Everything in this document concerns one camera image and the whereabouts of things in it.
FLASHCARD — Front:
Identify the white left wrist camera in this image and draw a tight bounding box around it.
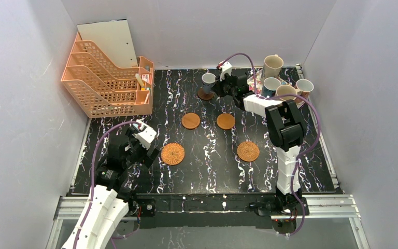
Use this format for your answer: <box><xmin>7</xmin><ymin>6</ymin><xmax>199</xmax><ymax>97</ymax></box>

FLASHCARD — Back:
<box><xmin>134</xmin><ymin>119</ymin><xmax>157</xmax><ymax>150</ymax></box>

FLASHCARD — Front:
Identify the aluminium frame rail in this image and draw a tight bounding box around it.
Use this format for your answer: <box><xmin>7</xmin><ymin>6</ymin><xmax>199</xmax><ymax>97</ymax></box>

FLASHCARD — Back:
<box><xmin>46</xmin><ymin>194</ymin><xmax>369</xmax><ymax>249</ymax></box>

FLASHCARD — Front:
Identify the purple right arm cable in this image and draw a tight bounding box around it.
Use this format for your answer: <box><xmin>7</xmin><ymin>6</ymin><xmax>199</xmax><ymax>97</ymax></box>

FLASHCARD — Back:
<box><xmin>218</xmin><ymin>52</ymin><xmax>322</xmax><ymax>237</ymax></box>

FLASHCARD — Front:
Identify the woven rattan coaster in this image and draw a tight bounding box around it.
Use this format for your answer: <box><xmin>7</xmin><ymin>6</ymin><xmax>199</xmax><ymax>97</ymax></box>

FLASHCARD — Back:
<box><xmin>161</xmin><ymin>143</ymin><xmax>185</xmax><ymax>165</ymax></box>
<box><xmin>237</xmin><ymin>141</ymin><xmax>260</xmax><ymax>162</ymax></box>

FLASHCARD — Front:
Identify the white and red mug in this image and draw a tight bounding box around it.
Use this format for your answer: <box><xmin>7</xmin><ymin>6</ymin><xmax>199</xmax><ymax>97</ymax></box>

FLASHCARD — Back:
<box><xmin>294</xmin><ymin>79</ymin><xmax>314</xmax><ymax>99</ymax></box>

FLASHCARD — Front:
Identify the white board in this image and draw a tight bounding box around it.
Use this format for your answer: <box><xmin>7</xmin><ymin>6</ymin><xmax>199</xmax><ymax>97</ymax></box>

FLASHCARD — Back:
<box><xmin>77</xmin><ymin>19</ymin><xmax>138</xmax><ymax>68</ymax></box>

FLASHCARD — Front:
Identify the dark wooden coaster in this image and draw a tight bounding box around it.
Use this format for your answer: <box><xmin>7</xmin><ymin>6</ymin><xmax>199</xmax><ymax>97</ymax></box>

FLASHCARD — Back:
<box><xmin>197</xmin><ymin>88</ymin><xmax>215</xmax><ymax>101</ymax></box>

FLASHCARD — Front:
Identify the tall beige mug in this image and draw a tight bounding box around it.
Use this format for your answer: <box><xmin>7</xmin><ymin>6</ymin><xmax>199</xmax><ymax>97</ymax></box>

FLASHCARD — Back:
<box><xmin>261</xmin><ymin>54</ymin><xmax>284</xmax><ymax>79</ymax></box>

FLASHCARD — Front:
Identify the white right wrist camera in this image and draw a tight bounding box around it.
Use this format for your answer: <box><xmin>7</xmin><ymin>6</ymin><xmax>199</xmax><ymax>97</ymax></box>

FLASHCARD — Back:
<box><xmin>217</xmin><ymin>61</ymin><xmax>232</xmax><ymax>81</ymax></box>

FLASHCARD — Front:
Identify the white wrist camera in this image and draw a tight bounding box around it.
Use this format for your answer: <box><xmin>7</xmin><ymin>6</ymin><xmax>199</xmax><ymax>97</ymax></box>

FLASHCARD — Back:
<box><xmin>134</xmin><ymin>119</ymin><xmax>157</xmax><ymax>150</ymax></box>
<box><xmin>217</xmin><ymin>61</ymin><xmax>232</xmax><ymax>81</ymax></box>

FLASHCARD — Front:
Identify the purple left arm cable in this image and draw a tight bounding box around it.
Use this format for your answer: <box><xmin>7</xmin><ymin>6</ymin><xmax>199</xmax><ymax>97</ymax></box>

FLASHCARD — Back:
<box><xmin>72</xmin><ymin>120</ymin><xmax>141</xmax><ymax>249</ymax></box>

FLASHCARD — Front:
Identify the orange plastic file organizer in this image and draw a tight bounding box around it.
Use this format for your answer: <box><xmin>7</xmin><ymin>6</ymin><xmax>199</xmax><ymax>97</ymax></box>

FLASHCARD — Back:
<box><xmin>61</xmin><ymin>34</ymin><xmax>154</xmax><ymax>118</ymax></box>

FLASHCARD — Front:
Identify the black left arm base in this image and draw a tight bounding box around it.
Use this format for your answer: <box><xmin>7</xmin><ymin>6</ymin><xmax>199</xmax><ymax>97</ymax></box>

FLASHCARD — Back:
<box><xmin>117</xmin><ymin>188</ymin><xmax>156</xmax><ymax>223</ymax></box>

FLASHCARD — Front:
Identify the small grey mug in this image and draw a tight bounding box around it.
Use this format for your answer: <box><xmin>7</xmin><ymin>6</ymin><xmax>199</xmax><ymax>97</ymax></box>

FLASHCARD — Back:
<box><xmin>202</xmin><ymin>73</ymin><xmax>216</xmax><ymax>94</ymax></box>

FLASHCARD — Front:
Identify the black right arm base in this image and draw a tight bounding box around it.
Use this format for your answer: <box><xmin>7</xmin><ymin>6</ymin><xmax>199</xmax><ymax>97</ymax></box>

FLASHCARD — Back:
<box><xmin>248</xmin><ymin>190</ymin><xmax>310</xmax><ymax>236</ymax></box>

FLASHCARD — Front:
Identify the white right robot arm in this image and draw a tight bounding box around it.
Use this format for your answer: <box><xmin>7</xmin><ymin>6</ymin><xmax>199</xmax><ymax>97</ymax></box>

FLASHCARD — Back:
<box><xmin>210</xmin><ymin>73</ymin><xmax>307</xmax><ymax>195</ymax></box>

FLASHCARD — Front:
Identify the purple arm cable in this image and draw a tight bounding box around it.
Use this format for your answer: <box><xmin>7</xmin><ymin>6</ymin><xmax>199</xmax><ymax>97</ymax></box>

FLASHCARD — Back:
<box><xmin>218</xmin><ymin>52</ymin><xmax>322</xmax><ymax>237</ymax></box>
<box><xmin>72</xmin><ymin>120</ymin><xmax>141</xmax><ymax>249</ymax></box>

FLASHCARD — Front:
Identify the floral tray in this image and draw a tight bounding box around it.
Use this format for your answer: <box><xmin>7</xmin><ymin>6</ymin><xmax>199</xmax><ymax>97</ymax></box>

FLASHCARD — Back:
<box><xmin>247</xmin><ymin>68</ymin><xmax>310</xmax><ymax>110</ymax></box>

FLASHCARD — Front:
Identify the blue patterned mug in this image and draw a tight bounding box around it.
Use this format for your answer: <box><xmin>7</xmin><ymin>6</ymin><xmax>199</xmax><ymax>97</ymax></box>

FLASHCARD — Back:
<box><xmin>261</xmin><ymin>77</ymin><xmax>281</xmax><ymax>97</ymax></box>

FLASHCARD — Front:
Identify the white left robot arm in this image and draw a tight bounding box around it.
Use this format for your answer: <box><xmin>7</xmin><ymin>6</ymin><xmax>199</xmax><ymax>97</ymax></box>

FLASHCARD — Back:
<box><xmin>62</xmin><ymin>120</ymin><xmax>160</xmax><ymax>248</ymax></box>

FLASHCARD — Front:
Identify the large beige floral mug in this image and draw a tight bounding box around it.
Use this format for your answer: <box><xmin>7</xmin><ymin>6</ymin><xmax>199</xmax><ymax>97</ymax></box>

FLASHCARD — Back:
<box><xmin>275</xmin><ymin>85</ymin><xmax>298</xmax><ymax>101</ymax></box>

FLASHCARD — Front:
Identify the light wooden coaster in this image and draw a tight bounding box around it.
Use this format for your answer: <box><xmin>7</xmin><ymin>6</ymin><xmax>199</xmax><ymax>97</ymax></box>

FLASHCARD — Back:
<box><xmin>216</xmin><ymin>113</ymin><xmax>236</xmax><ymax>130</ymax></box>
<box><xmin>181</xmin><ymin>113</ymin><xmax>201</xmax><ymax>130</ymax></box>

